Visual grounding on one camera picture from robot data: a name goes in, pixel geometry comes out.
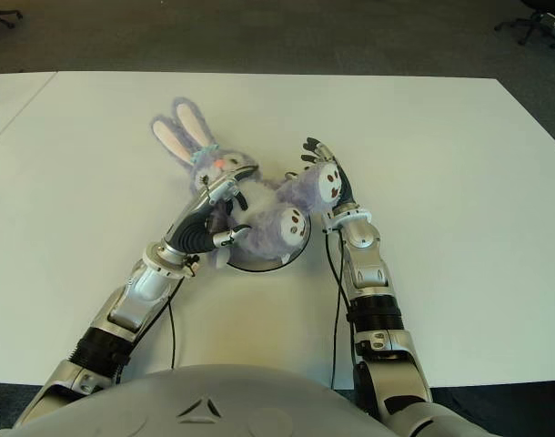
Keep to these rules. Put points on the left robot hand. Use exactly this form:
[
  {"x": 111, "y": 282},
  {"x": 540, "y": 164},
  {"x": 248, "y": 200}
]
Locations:
[{"x": 195, "y": 223}]

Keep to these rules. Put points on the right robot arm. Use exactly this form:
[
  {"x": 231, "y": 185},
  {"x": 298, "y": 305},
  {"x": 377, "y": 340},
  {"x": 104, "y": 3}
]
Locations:
[{"x": 377, "y": 296}]

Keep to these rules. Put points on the black office chair base left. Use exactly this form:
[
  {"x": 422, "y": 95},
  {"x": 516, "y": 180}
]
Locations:
[{"x": 2, "y": 17}]

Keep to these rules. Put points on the black office chair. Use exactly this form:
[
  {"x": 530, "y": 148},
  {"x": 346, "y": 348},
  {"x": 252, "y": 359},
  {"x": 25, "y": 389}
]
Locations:
[{"x": 532, "y": 27}]

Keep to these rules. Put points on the white plate black rim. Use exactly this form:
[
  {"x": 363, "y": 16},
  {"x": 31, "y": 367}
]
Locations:
[{"x": 300, "y": 248}]

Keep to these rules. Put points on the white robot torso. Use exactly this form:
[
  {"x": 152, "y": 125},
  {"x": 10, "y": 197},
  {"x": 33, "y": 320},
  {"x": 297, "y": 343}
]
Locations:
[{"x": 204, "y": 400}]

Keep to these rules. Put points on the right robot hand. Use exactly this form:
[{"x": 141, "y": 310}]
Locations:
[{"x": 346, "y": 191}]

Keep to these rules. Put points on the purple plush bunny doll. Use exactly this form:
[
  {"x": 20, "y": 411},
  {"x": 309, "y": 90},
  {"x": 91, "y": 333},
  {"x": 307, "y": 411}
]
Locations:
[{"x": 264, "y": 205}]

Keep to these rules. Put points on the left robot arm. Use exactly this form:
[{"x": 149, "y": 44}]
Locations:
[{"x": 114, "y": 318}]

